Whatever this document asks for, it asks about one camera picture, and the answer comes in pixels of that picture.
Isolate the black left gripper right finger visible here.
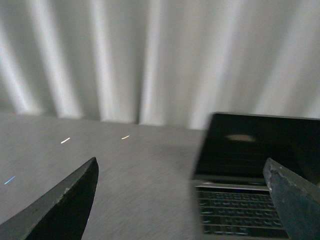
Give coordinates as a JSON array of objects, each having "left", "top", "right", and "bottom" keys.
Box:
[{"left": 263, "top": 158, "right": 320, "bottom": 240}]

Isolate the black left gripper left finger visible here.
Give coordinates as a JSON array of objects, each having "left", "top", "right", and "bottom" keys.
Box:
[{"left": 0, "top": 157, "right": 99, "bottom": 240}]

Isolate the grey Apple laptop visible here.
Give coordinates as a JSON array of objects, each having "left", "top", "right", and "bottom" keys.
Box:
[{"left": 190, "top": 112, "right": 320, "bottom": 240}]

